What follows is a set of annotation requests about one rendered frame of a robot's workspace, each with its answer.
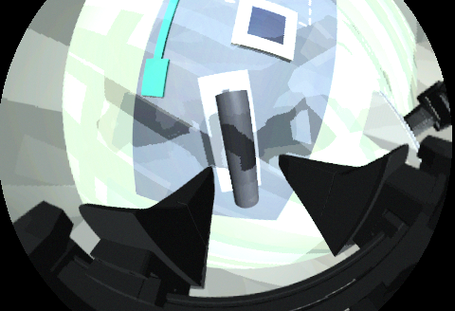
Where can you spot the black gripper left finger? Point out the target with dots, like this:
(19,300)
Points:
(176,228)

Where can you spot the grey rectangular mat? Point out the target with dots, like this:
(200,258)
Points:
(170,135)

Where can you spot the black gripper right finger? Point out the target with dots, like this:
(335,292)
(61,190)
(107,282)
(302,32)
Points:
(337,196)

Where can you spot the white square tile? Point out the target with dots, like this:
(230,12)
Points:
(265,26)

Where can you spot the teal flat trowel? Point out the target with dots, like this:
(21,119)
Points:
(156,69)

